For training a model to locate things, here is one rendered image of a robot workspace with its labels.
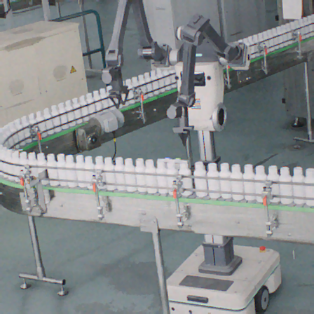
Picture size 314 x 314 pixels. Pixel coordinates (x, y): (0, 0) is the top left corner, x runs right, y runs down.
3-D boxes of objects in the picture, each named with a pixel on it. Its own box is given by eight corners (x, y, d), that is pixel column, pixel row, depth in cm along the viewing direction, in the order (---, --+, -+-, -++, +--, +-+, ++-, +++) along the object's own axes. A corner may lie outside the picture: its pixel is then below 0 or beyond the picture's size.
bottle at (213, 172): (209, 194, 408) (206, 162, 403) (222, 193, 407) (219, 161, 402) (208, 199, 402) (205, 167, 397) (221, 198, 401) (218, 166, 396)
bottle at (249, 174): (242, 200, 396) (239, 167, 391) (248, 195, 400) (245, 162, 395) (254, 201, 392) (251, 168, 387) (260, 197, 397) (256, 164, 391)
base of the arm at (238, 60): (229, 43, 449) (227, 65, 447) (223, 38, 442) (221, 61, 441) (245, 43, 445) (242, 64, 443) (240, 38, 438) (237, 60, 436)
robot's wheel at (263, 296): (251, 287, 484) (261, 288, 481) (261, 282, 498) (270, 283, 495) (250, 315, 485) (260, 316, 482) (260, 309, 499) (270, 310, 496)
